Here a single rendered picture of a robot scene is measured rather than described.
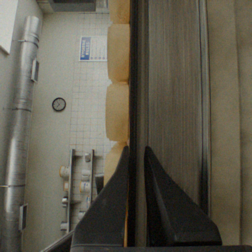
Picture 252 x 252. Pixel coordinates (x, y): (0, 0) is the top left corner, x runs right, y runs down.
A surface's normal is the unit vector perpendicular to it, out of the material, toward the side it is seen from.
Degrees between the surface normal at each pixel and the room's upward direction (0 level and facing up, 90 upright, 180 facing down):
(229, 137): 90
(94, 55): 90
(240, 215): 90
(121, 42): 90
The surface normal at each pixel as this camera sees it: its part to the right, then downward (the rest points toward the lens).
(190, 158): 0.01, -0.07
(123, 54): 0.00, 0.40
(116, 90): 0.02, -0.63
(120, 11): -0.01, 0.92
